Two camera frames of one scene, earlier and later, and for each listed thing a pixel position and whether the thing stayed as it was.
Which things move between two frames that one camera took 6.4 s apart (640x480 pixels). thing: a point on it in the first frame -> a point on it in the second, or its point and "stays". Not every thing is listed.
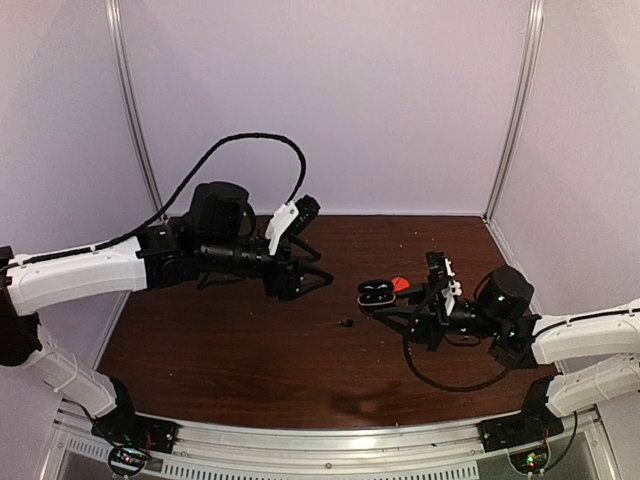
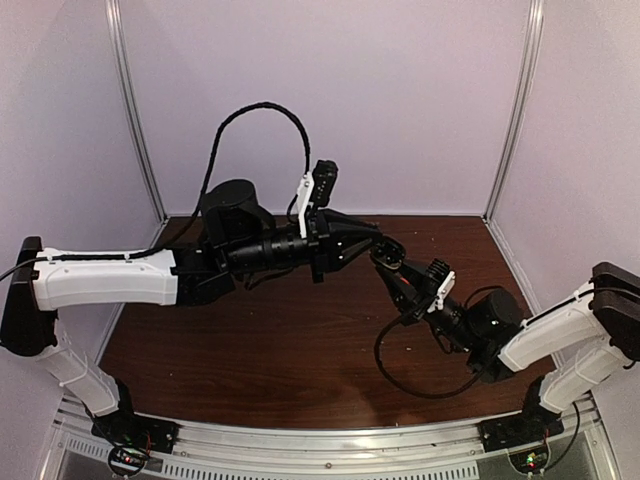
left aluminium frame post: (123, 75) stays
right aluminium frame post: (523, 103) stays
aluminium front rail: (419, 451) stays
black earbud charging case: (375, 292) -> (388, 252)
